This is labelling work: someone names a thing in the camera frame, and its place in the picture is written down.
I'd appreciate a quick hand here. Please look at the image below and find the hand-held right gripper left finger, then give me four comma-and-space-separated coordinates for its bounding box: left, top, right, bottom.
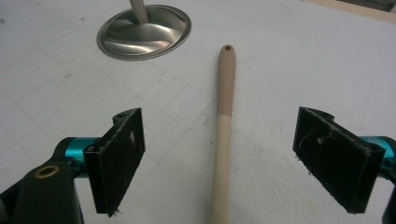
64, 106, 147, 217

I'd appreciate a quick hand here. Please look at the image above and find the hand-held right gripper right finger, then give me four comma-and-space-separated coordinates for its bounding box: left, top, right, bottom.
292, 105, 396, 215

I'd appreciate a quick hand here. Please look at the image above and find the steel utensil stand with hooks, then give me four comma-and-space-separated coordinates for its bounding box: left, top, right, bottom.
96, 0, 192, 62

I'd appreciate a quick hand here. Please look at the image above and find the white grid mat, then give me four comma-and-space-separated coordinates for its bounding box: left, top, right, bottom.
0, 0, 396, 224

